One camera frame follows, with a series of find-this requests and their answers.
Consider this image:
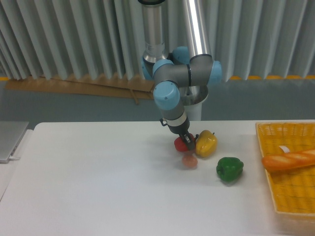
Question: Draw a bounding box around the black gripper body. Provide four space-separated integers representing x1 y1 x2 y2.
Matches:
167 118 190 136

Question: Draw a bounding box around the red bell pepper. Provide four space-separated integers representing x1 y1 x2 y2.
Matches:
174 133 199 152

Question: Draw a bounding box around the yellow bell pepper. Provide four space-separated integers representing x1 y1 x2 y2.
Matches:
195 130 218 158

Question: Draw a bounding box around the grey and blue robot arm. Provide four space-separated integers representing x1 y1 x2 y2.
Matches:
140 0 222 150

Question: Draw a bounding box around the yellow woven basket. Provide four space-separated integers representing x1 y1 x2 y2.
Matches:
255 121 315 217

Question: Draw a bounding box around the brown egg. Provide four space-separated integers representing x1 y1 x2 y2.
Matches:
182 155 198 169

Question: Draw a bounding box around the green bell pepper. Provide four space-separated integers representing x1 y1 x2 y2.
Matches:
216 157 244 182

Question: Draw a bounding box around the brown cardboard sheet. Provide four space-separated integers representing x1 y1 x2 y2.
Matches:
5 73 154 104

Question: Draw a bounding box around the white paper tag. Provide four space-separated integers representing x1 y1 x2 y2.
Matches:
279 146 290 153

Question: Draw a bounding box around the baguette bread loaf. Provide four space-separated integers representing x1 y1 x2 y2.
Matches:
261 149 315 172

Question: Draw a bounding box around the silver laptop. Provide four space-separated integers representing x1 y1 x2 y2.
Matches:
0 121 29 164

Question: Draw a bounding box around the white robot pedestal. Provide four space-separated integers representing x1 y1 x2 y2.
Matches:
179 86 208 121

